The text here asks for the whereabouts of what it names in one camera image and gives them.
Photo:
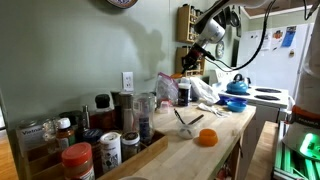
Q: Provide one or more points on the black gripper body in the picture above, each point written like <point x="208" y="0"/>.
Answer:
<point x="196" y="54"/>

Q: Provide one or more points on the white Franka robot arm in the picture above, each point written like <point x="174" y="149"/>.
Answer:
<point x="213" y="31"/>

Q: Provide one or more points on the blue jar with white lid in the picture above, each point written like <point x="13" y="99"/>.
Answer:
<point x="184" y="95"/>

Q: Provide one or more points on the small spice jar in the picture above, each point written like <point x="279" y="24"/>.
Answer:
<point x="164" y="106"/>

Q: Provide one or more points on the tall clear glass jar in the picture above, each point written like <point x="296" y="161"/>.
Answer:
<point x="144" y="116"/>

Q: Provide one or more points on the dark jar with blue lid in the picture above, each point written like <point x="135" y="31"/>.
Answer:
<point x="92" y="136"/>

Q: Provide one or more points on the jar with black lid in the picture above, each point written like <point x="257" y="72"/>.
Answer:
<point x="70" y="116"/>

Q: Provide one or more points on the jar with red lid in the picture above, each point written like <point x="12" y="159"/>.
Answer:
<point x="77" y="161"/>

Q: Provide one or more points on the small clear glass jar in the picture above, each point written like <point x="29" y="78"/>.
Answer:
<point x="49" y="129"/>

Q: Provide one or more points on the white labelled glass jar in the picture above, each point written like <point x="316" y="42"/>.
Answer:
<point x="30" y="135"/>

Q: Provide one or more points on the wooden spice rack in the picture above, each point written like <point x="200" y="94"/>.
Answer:
<point x="180" y="55"/>
<point x="184" y="23"/>

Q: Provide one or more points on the clear zip plastic bag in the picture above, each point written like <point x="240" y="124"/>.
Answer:
<point x="166" y="87"/>

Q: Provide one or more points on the dark blue plastic bowl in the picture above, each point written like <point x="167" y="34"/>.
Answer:
<point x="239" y="99"/>
<point x="224" y="99"/>

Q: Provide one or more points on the crumpled white napkin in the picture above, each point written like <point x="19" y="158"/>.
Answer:
<point x="213" y="110"/>

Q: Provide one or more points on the light blue plastic bowl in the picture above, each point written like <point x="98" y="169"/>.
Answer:
<point x="236" y="107"/>

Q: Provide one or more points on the clear plastic cup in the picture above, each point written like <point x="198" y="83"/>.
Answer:
<point x="187" y="130"/>

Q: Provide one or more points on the white paper sheet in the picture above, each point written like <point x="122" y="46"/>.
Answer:
<point x="266" y="40"/>

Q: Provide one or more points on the steel pepper grinder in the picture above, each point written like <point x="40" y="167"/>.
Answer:
<point x="127" y="111"/>

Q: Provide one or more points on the dark pepper grinder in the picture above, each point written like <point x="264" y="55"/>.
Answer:
<point x="116" y="106"/>

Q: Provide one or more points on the black stove burner coil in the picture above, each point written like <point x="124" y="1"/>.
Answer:
<point x="266" y="97"/>
<point x="268" y="90"/>

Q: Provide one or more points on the white refrigerator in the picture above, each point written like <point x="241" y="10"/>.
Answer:
<point x="276" y="70"/>

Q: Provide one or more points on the white electric stove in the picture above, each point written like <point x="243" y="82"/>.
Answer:
<point x="266" y="103"/>

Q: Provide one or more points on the orange fridge magnet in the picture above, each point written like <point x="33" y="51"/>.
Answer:
<point x="278" y="34"/>

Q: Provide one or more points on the blue paper sheet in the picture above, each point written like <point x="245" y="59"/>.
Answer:
<point x="288" y="36"/>

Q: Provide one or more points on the dark sauce bottle black cap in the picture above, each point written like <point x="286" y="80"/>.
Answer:
<point x="101" y="115"/>

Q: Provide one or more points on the wooden spice tray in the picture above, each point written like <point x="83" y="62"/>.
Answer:
<point x="143" y="156"/>

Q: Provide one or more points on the thin metal bottle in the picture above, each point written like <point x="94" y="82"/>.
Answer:
<point x="85" y="116"/>

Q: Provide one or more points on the white spice shaker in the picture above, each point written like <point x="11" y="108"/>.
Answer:
<point x="110" y="151"/>

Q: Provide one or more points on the robot stand with green light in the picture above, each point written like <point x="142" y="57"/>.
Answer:
<point x="287" y="163"/>

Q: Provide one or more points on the brown bottle with white cap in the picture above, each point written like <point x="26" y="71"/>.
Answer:
<point x="65" y="133"/>

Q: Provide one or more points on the round wall clock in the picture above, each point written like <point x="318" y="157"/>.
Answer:
<point x="220" y="50"/>

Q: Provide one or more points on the black hanging frame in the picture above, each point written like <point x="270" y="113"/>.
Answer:
<point x="235" y="53"/>

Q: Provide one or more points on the white wall outlet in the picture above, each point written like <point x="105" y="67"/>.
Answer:
<point x="127" y="81"/>

